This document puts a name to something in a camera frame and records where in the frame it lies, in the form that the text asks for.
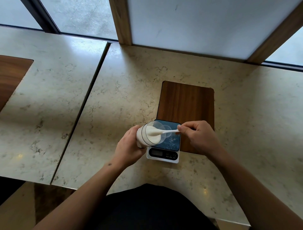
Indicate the person's black clothing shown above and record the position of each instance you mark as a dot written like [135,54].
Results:
[146,208]

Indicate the white plastic spoon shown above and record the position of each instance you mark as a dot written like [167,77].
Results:
[170,131]

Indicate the person's right forearm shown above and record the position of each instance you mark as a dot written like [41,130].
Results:
[248,194]

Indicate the wooden pillar trim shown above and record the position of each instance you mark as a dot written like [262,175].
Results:
[272,40]
[122,21]

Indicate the white digital kitchen scale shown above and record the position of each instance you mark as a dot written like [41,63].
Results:
[172,144]

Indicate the glass jar with blue base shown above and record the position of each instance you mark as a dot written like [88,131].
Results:
[141,139]

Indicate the person's left hand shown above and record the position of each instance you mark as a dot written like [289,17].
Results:
[127,149]

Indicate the black window frame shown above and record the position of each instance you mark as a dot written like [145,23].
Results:
[284,66]
[40,14]

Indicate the dark wooden inlay board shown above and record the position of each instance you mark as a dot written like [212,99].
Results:
[11,75]
[187,102]

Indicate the person's left forearm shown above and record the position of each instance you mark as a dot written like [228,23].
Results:
[82,201]

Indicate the person's right hand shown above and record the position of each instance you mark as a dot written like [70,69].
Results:
[201,137]

